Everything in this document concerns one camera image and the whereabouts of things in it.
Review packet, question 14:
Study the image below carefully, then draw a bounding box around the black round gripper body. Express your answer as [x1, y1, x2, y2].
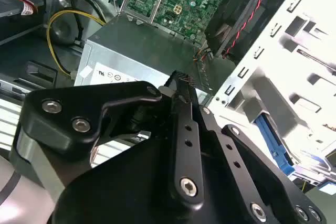
[52, 136, 253, 224]

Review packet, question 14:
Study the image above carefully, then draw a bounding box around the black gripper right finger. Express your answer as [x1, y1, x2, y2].
[183, 70, 329, 224]

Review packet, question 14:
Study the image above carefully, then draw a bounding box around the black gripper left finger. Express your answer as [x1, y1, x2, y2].
[18, 70, 206, 210]

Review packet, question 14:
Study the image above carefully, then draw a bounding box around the hard disk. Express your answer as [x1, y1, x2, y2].
[253, 112, 296, 177]

